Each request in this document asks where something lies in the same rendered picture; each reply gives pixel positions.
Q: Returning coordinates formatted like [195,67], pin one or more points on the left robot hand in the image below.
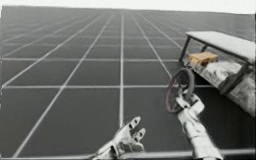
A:
[127,140]

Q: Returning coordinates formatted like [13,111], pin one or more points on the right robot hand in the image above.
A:
[190,104]

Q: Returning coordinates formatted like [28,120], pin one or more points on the dark steering wheel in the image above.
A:
[171,92]

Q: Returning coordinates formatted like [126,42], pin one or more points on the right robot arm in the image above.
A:
[199,136]

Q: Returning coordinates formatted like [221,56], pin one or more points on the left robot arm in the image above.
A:
[106,151]

